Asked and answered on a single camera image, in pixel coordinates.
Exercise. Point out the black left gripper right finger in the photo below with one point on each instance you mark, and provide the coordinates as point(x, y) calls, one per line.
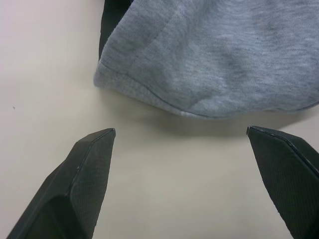
point(289, 179)

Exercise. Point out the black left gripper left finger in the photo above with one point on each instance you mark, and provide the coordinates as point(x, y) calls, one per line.
point(82, 184)

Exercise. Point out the grey and black zip jacket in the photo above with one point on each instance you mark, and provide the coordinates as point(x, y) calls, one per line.
point(204, 57)

